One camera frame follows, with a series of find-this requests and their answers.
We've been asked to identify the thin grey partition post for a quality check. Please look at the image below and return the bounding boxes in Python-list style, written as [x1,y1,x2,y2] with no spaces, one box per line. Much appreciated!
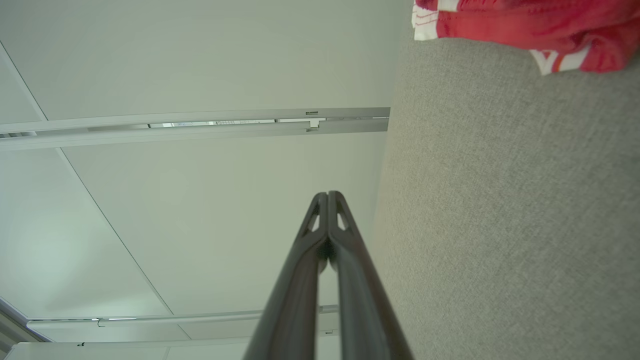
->
[26,304,341,346]

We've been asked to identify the red white basketball jersey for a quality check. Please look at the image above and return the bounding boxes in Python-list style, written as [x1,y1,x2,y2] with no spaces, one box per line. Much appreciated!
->
[527,20,640,76]

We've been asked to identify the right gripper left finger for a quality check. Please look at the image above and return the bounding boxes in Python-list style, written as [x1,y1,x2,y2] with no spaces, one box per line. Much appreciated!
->
[243,191,330,360]

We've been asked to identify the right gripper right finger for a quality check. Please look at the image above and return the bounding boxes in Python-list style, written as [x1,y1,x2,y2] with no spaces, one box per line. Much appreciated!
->
[328,190,414,360]

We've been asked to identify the grey double-bar partition post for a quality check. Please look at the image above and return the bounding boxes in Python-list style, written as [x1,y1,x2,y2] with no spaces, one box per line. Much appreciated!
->
[0,107,391,152]

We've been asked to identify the grey fabric sofa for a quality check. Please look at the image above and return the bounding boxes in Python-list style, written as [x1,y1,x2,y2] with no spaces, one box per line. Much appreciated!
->
[365,30,640,360]

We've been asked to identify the red basketball shorts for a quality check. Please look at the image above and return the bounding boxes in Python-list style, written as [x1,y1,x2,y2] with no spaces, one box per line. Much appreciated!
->
[411,0,640,52]

